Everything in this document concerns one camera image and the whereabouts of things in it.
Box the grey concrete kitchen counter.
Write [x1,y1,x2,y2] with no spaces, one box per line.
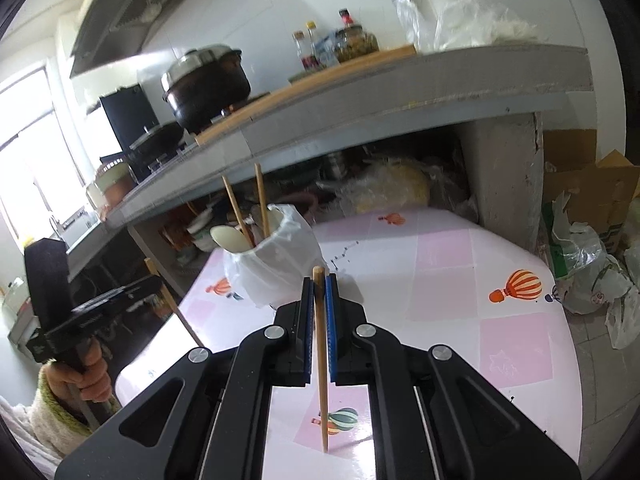
[65,43,597,283]

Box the large black cooking pot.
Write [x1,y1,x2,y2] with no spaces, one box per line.
[161,50,252,134]

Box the glass pickle jar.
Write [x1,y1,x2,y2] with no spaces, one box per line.
[333,25,381,64]

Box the white long-handled spoon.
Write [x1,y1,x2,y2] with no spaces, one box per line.
[210,225,251,254]

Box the black box appliance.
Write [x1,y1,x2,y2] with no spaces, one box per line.
[98,85,161,154]

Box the cream enamel basin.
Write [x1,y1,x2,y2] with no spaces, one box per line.
[94,161,135,191]

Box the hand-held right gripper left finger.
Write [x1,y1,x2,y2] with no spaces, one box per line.
[54,276,317,480]

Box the window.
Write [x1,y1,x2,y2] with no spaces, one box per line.
[0,67,87,263]

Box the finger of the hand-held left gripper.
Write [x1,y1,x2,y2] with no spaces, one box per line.
[107,278,162,304]
[95,285,164,326]

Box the person's left hand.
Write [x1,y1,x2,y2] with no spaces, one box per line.
[47,337,112,404]

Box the crumpled white plastic bag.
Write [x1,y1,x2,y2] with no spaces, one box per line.
[542,191,640,352]

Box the clear bottle gold cap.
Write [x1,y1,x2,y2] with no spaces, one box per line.
[292,31,309,69]

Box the black wok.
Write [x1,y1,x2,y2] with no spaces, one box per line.
[128,120,187,155]

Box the wooden cutting board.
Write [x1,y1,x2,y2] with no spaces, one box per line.
[194,44,418,148]

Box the person's left forearm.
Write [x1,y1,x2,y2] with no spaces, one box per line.
[0,362,123,480]

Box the stack of ceramic bowls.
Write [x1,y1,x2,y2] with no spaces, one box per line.
[187,209,222,254]

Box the pink plastic basin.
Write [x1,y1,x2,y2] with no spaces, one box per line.
[270,189,322,222]

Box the light wooden chopstick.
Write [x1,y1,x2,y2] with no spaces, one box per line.
[254,162,272,247]
[144,257,202,349]
[221,175,254,249]
[312,266,331,455]

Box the range hood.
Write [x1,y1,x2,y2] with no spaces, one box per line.
[69,0,237,80]

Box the clear bottle yellow cap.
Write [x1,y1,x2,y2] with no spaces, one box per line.
[305,21,321,67]

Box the gas stove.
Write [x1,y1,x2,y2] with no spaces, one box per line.
[127,132,202,177]

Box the cardboard box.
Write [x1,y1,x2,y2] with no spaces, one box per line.
[542,129,640,283]

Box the steel pot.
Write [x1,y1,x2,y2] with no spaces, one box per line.
[320,152,352,182]

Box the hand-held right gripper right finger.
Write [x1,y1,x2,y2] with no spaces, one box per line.
[325,273,584,480]

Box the clear plastic bag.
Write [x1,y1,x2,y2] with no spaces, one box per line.
[397,0,547,55]

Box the steel pot lid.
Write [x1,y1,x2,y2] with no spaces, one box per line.
[161,44,242,92]

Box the yellow-filled plastic bag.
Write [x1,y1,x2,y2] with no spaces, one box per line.
[339,159,437,217]

